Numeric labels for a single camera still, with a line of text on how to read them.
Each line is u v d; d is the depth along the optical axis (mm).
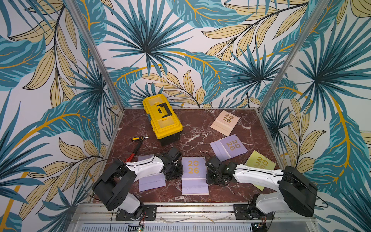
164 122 899
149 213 733
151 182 830
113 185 438
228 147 975
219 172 648
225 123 1099
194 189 798
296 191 424
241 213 733
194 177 827
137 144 984
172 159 698
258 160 907
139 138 996
